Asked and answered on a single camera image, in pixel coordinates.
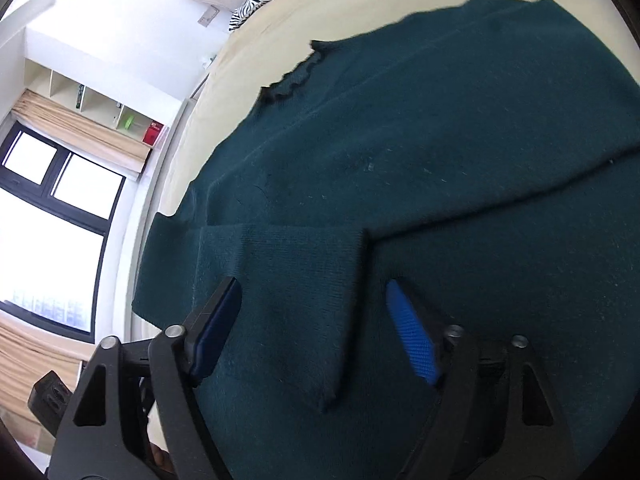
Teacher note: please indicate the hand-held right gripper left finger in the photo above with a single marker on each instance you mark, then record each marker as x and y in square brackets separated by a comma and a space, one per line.
[220, 327]

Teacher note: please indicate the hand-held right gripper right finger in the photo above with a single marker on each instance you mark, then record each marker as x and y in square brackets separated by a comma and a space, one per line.
[412, 335]

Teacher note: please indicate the dark green sweater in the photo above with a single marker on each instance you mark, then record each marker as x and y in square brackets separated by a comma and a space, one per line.
[400, 160]

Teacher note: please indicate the black framed window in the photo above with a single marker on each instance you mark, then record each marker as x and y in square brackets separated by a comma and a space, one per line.
[50, 240]

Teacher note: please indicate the red box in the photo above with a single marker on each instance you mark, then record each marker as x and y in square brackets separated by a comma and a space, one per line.
[152, 134]

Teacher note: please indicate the green container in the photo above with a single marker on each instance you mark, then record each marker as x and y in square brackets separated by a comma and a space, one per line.
[128, 123]

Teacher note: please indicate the beige window blind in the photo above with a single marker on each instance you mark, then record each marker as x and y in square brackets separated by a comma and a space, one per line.
[75, 130]

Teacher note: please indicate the bed with beige sheet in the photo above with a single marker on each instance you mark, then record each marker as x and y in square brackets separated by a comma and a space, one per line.
[350, 5]

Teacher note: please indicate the white wall shelf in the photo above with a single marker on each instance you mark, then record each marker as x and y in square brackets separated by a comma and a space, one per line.
[60, 85]

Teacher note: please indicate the wall switch panel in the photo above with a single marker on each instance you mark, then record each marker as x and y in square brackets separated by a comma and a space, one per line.
[209, 15]

